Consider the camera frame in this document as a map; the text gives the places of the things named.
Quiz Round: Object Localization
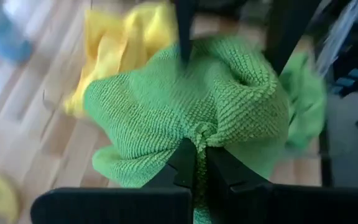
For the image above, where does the green microfiber towel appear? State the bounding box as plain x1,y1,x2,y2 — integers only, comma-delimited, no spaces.
278,52,328,151
83,35,291,224

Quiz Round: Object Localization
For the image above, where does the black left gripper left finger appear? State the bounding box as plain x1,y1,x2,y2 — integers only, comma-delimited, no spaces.
31,138,197,224

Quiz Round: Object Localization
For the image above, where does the blue grey cart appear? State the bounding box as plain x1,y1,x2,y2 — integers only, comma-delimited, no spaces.
329,18,358,131

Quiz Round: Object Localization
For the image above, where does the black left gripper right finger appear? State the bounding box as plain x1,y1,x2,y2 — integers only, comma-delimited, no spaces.
205,146,358,224

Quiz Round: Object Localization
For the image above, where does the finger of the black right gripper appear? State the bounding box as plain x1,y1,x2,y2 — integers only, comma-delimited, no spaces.
264,0,323,75
175,0,198,65

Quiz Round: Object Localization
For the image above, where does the light blue spray bottle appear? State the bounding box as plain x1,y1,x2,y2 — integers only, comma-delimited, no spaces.
0,0,34,65

